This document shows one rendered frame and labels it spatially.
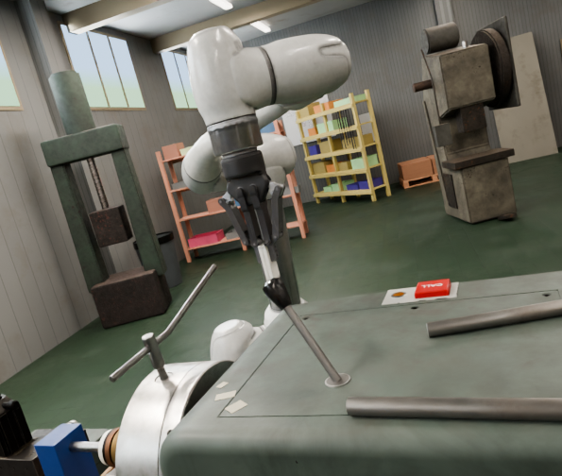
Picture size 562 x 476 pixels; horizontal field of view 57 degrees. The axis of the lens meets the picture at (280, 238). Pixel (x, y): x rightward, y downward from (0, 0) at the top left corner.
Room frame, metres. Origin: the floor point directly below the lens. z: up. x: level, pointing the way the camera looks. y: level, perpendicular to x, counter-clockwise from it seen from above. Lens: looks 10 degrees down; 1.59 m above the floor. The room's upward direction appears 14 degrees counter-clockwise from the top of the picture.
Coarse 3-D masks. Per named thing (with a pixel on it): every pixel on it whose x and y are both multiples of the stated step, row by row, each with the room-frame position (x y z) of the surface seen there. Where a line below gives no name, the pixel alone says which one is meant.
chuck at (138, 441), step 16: (176, 368) 0.90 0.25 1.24; (192, 368) 0.88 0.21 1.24; (144, 384) 0.87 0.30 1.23; (160, 384) 0.85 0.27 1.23; (176, 384) 0.84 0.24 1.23; (144, 400) 0.83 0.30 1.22; (160, 400) 0.82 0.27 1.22; (128, 416) 0.82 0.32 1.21; (144, 416) 0.80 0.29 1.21; (160, 416) 0.79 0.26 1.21; (128, 432) 0.80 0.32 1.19; (144, 432) 0.78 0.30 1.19; (160, 432) 0.77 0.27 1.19; (128, 448) 0.78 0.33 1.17; (144, 448) 0.77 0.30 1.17; (128, 464) 0.77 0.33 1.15; (144, 464) 0.75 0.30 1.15
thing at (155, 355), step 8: (144, 336) 0.87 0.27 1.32; (152, 336) 0.86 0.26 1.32; (144, 344) 0.86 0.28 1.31; (152, 344) 0.86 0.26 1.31; (152, 352) 0.86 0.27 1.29; (160, 352) 0.87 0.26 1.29; (152, 360) 0.86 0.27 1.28; (160, 360) 0.86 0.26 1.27; (160, 368) 0.86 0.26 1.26; (160, 376) 0.87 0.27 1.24; (168, 376) 0.88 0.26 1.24
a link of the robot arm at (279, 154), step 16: (272, 144) 1.44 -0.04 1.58; (288, 144) 1.46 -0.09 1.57; (272, 160) 1.43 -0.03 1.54; (288, 160) 1.45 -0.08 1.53; (272, 176) 1.44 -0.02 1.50; (288, 240) 1.53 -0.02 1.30; (288, 256) 1.52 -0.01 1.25; (288, 272) 1.52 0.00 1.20; (288, 288) 1.53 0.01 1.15; (272, 304) 1.55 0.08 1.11; (272, 320) 1.54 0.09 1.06
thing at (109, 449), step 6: (114, 432) 0.96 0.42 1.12; (108, 438) 0.94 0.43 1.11; (114, 438) 0.93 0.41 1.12; (108, 444) 0.94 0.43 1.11; (114, 444) 0.92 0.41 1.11; (102, 450) 0.94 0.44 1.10; (108, 450) 0.93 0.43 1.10; (114, 450) 0.92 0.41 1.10; (108, 456) 0.93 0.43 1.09; (114, 456) 0.91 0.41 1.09; (108, 462) 0.93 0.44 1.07
